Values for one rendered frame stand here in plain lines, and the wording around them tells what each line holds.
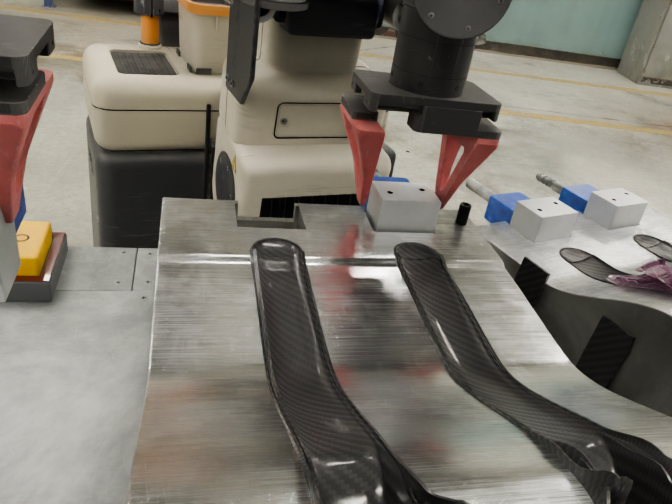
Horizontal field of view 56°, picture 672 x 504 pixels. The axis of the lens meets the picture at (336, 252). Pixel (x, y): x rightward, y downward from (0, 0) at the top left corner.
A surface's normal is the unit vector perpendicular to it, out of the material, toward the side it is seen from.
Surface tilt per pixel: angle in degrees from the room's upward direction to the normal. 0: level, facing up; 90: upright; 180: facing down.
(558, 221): 90
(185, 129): 90
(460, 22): 89
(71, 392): 0
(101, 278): 0
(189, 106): 90
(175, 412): 27
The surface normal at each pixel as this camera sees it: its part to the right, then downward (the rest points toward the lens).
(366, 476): -0.10, -0.64
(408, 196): 0.15, -0.85
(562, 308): -0.87, 0.13
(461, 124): 0.20, 0.51
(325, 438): 0.07, -1.00
